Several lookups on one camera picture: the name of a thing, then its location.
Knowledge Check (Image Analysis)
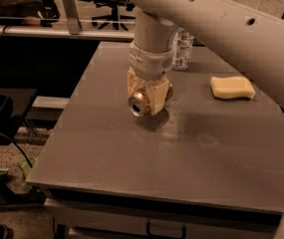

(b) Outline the yellow sponge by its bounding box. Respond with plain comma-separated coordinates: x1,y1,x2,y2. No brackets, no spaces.
210,77,255,100

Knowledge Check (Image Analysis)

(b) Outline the black office chair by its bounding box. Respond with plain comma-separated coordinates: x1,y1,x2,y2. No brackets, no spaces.
79,0,136,31

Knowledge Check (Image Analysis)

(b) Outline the left metal railing post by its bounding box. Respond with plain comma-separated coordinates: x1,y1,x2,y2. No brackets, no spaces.
62,0,82,35

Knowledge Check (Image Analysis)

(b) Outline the orange soda can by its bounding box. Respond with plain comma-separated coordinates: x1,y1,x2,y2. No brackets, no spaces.
128,84,173,117

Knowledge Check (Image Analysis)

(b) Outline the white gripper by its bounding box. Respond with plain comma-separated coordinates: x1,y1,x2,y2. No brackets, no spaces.
127,42,173,116

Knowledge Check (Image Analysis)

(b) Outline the black cable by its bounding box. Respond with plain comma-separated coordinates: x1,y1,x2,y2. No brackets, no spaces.
0,129,34,169

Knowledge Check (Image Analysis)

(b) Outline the black side table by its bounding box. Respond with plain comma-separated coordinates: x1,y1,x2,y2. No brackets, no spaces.
0,89,38,145

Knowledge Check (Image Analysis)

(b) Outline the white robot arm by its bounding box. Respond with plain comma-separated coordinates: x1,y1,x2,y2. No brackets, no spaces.
128,0,284,117

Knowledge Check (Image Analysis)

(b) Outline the white table drawer base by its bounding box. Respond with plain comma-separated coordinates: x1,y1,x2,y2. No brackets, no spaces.
45,198,276,239

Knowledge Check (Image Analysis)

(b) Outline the green crumpled wrapper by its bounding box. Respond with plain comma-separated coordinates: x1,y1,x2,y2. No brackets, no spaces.
18,157,37,192

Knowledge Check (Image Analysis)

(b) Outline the clear plastic water bottle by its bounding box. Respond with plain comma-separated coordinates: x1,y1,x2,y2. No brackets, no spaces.
172,28,193,71

